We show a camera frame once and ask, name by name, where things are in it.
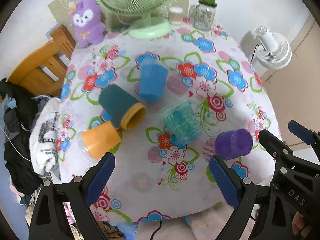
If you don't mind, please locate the purple plush toy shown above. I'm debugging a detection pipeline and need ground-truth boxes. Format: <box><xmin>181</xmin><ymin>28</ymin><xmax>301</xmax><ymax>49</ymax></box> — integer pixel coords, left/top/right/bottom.
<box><xmin>73</xmin><ymin>0</ymin><xmax>106</xmax><ymax>48</ymax></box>

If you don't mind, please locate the floral tablecloth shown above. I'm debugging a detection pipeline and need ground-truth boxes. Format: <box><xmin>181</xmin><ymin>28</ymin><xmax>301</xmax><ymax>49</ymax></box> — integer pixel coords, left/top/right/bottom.
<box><xmin>57</xmin><ymin>18</ymin><xmax>280</xmax><ymax>222</ymax></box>

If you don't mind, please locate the cotton swab container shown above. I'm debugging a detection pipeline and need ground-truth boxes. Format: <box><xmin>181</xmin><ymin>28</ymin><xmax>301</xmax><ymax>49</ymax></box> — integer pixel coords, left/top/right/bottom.
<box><xmin>168</xmin><ymin>7</ymin><xmax>183</xmax><ymax>25</ymax></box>

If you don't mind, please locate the green desk fan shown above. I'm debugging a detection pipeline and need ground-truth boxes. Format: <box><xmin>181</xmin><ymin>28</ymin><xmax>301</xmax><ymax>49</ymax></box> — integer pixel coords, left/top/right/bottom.
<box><xmin>97</xmin><ymin>0</ymin><xmax>171</xmax><ymax>40</ymax></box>

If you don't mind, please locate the orange plastic cup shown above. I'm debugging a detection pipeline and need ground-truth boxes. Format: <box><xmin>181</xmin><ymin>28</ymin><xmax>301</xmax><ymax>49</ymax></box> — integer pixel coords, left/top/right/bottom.
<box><xmin>77</xmin><ymin>121</ymin><xmax>121</xmax><ymax>161</ymax></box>

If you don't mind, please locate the teal glitter cup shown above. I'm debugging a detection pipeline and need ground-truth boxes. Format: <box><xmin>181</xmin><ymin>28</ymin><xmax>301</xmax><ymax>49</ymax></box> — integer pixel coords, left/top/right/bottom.
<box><xmin>159</xmin><ymin>98</ymin><xmax>202</xmax><ymax>145</ymax></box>

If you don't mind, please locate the beige patterned wall mat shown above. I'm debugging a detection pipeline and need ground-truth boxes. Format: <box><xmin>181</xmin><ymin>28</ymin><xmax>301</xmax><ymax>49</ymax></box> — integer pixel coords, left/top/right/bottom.
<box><xmin>47</xmin><ymin>0</ymin><xmax>192</xmax><ymax>30</ymax></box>

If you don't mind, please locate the purple plastic cup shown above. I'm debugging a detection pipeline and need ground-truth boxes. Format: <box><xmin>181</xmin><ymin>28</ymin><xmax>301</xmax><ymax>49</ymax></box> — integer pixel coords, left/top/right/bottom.
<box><xmin>215</xmin><ymin>128</ymin><xmax>253</xmax><ymax>160</ymax></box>

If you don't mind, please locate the blue plastic cup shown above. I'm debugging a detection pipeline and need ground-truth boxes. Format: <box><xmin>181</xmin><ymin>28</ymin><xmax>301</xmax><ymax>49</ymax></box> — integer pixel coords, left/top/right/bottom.
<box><xmin>139</xmin><ymin>59</ymin><xmax>168</xmax><ymax>101</ymax></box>

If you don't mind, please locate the black fan power cable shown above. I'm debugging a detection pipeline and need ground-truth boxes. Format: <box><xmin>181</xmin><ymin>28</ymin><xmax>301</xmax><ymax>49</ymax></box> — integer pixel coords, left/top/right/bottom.
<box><xmin>249</xmin><ymin>44</ymin><xmax>262</xmax><ymax>63</ymax></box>

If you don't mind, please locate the dark teal orange-lined cup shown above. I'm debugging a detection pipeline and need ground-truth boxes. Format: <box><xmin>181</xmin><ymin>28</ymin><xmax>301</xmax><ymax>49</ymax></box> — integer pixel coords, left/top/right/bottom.
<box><xmin>98</xmin><ymin>84</ymin><xmax>146</xmax><ymax>131</ymax></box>

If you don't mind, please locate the white standing fan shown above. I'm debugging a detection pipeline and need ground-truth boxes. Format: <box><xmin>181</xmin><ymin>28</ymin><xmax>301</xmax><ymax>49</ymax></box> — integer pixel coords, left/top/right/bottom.
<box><xmin>248</xmin><ymin>25</ymin><xmax>292</xmax><ymax>70</ymax></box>

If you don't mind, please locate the glass mason jar mug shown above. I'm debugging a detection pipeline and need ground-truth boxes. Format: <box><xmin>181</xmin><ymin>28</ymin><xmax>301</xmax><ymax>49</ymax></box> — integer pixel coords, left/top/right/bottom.
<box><xmin>188</xmin><ymin>0</ymin><xmax>217</xmax><ymax>31</ymax></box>

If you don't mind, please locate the pile of dark clothes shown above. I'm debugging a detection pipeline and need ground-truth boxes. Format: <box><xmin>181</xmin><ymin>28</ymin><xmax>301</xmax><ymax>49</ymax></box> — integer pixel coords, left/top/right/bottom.
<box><xmin>1</xmin><ymin>78</ymin><xmax>52</xmax><ymax>207</ymax></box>

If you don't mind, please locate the white printed t-shirt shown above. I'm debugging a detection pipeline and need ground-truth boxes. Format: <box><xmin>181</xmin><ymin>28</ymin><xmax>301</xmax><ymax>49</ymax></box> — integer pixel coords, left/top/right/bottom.
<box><xmin>29</xmin><ymin>98</ymin><xmax>60</xmax><ymax>175</ymax></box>

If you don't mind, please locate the wooden chair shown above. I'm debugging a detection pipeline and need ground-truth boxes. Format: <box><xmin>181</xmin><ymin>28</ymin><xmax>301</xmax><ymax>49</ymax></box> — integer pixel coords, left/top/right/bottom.
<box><xmin>8</xmin><ymin>24</ymin><xmax>76</xmax><ymax>97</ymax></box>

